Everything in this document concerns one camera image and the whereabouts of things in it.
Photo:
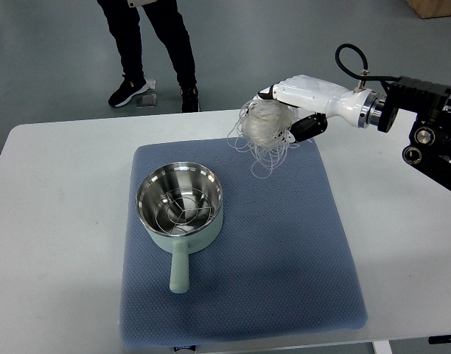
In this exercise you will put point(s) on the mint green steel pot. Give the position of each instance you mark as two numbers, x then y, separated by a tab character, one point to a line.
179	178

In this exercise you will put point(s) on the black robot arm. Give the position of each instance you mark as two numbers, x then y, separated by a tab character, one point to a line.
429	149

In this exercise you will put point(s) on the clear packet on floor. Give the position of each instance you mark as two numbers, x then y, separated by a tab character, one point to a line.
151	82
147	100

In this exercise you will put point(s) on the wire steaming rack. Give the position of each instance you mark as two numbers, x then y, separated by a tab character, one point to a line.
180	214

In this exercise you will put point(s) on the white vermicelli bundle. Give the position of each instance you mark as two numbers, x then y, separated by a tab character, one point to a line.
263	130

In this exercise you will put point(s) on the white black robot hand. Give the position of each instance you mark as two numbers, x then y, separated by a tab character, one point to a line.
360	107

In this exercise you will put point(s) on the blue quilted mat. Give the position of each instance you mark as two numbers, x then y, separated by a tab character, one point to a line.
280	265

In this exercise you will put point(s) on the wooden box corner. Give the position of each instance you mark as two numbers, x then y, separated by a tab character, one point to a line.
426	9

